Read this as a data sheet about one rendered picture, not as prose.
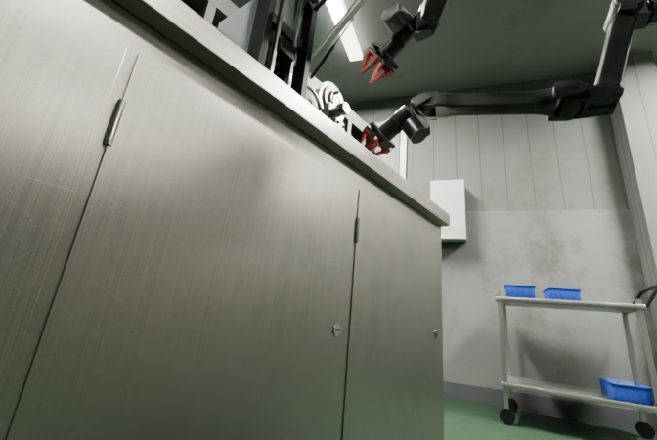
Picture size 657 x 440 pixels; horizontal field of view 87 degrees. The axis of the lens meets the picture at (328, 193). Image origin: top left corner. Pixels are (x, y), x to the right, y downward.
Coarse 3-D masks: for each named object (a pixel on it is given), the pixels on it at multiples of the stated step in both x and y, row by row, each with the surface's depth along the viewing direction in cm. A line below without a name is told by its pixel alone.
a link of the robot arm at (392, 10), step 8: (392, 8) 105; (400, 8) 103; (384, 16) 106; (392, 16) 103; (400, 16) 104; (408, 16) 105; (392, 24) 106; (400, 24) 106; (408, 24) 105; (392, 32) 109; (416, 32) 106; (424, 32) 105; (416, 40) 108
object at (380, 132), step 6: (390, 120) 107; (372, 126) 108; (384, 126) 108; (390, 126) 107; (396, 126) 107; (378, 132) 106; (384, 132) 108; (390, 132) 108; (396, 132) 108; (384, 138) 108; (390, 138) 109; (390, 144) 111
